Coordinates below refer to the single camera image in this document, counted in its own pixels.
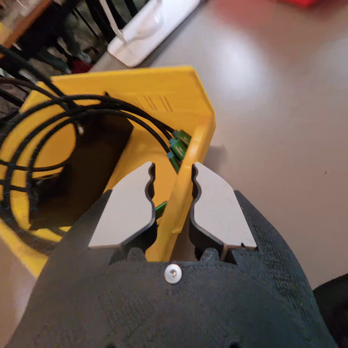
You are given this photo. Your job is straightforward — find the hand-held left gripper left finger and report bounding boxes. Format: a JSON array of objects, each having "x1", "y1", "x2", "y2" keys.
[{"x1": 88, "y1": 161, "x2": 158, "y2": 250}]

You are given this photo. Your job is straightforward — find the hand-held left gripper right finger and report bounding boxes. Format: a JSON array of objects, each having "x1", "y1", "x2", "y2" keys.
[{"x1": 189, "y1": 162, "x2": 258, "y2": 252}]

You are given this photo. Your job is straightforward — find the black HDMI cable green plugs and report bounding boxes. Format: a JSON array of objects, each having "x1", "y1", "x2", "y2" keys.
[
  {"x1": 0, "y1": 103, "x2": 189, "y2": 237},
  {"x1": 0, "y1": 94, "x2": 192, "y2": 218}
]

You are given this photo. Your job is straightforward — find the yellow plastic bin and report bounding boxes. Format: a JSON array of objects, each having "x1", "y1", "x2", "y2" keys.
[{"x1": 0, "y1": 65, "x2": 217, "y2": 279}]

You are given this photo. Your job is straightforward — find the black bin divider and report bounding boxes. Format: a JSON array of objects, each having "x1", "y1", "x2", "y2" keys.
[{"x1": 28, "y1": 114, "x2": 134, "y2": 230}]

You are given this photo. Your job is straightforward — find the wooden edged table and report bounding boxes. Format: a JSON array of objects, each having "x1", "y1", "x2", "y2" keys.
[{"x1": 0, "y1": 0, "x2": 52, "y2": 49}]

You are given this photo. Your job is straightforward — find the black cable silver plug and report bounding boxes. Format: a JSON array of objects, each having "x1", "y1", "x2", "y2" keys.
[{"x1": 65, "y1": 103, "x2": 85, "y2": 135}]

